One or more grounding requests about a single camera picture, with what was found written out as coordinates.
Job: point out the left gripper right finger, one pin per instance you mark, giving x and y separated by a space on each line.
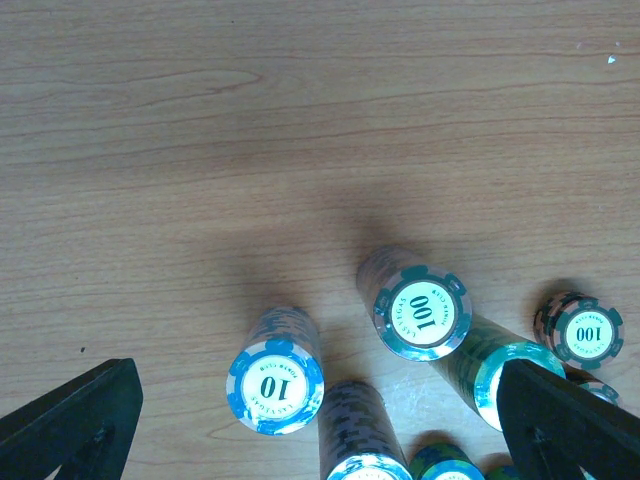
556 430

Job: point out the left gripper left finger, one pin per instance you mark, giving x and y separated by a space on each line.
81 430

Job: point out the brown short stack lower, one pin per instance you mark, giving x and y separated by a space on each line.
587 381

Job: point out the brown short stack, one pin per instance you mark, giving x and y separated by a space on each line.
587 381
582 331

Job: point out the blue short stack right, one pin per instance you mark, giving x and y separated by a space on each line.
503 472

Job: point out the blue short stack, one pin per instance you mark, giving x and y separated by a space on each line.
503 472
443 461

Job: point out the green tall chip stack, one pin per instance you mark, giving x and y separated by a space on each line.
475 367

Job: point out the brown short stack upper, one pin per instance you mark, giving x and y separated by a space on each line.
582 331

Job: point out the blue short stack left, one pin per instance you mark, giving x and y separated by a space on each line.
443 461

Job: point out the brown tall chip stack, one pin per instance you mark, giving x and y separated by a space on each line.
421 312

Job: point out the purple chip stack upper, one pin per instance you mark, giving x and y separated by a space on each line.
275 385

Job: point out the purple chip stack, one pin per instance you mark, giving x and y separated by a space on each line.
356 438
275 385

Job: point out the purple chip stack lower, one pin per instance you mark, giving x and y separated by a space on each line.
356 438

